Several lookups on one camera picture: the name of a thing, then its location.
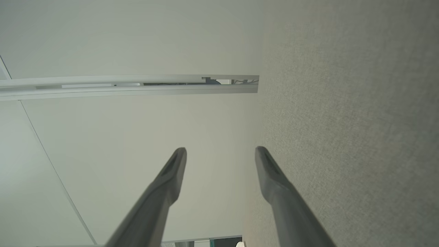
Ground grey partition post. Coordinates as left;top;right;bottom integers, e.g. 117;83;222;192
0;75;260;101

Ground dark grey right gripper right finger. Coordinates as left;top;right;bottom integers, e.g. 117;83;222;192
255;146;336;247

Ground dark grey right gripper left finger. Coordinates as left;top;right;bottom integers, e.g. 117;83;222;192
105;148;187;247

